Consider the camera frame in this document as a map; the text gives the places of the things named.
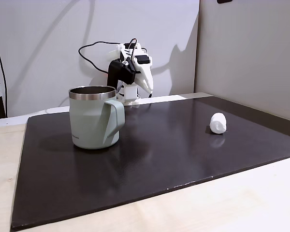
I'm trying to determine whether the black table mat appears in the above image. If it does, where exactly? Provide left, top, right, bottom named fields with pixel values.
left=10, top=96, right=290, bottom=231

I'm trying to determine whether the black camera cable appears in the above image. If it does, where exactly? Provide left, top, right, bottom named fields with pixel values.
left=77, top=41, right=123, bottom=74

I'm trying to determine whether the sage green steel-rimmed mug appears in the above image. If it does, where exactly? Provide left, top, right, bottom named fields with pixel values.
left=68, top=85, right=126, bottom=150

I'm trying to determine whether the black camera box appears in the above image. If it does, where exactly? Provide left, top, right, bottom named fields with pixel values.
left=107, top=58, right=139, bottom=86

